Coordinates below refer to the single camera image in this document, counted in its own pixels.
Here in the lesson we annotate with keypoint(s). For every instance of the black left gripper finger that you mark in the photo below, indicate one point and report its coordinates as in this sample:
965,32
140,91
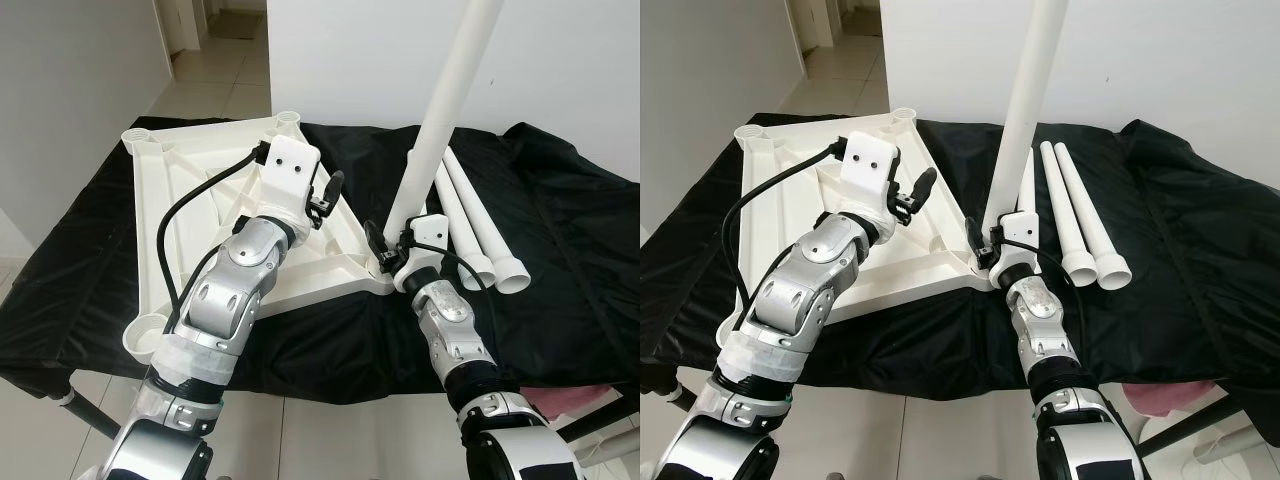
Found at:
335,182
928,180

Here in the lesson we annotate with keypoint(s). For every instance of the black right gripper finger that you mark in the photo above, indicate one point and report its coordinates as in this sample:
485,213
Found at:
375,243
974,243

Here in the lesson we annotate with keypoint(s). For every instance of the white plastic table top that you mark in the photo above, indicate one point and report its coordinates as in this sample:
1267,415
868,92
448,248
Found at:
340,265
940,260

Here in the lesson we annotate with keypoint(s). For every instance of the black cloth cover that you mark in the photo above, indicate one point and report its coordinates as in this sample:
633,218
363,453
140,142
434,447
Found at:
560,250
1180,250

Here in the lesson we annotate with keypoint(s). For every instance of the pink cloth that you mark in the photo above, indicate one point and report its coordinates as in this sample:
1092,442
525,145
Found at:
570,400
1170,398

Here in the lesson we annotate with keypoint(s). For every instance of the black metal stand leg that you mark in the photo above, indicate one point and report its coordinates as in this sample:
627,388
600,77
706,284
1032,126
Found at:
600,420
690,402
95,418
1200,428

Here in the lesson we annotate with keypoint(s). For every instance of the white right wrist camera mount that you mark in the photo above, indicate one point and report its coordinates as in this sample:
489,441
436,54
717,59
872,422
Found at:
432,228
1022,228

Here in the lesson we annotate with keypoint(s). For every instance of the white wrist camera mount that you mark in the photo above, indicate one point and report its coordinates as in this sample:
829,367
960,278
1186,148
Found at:
432,228
1022,228
872,165
290,175

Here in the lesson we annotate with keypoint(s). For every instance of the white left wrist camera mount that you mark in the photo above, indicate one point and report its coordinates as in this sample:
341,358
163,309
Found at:
290,175
872,165

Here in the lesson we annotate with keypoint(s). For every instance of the white door frame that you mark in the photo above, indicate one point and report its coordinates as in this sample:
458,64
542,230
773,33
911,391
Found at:
180,25
810,25

